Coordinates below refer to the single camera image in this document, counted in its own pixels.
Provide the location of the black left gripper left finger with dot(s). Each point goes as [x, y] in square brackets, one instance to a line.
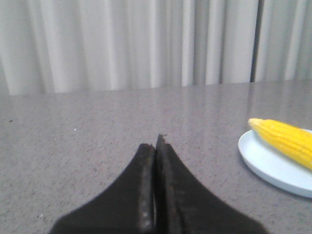
[125, 207]

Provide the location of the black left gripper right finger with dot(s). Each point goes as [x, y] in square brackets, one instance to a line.
[185, 206]

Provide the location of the light blue round plate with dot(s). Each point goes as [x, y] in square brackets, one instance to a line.
[274, 167]

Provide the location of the yellow corn cob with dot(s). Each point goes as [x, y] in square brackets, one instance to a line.
[291, 141]

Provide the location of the white pleated curtain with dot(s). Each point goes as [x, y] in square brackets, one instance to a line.
[59, 46]

